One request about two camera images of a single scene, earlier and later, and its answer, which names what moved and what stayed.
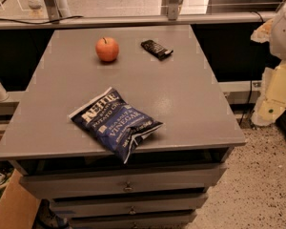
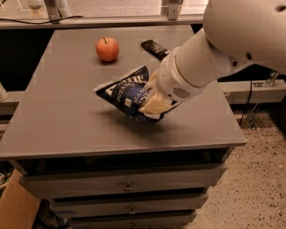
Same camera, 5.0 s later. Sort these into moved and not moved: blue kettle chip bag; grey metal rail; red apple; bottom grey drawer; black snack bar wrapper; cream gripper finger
Moved: blue kettle chip bag; cream gripper finger
Not moved: red apple; black snack bar wrapper; bottom grey drawer; grey metal rail
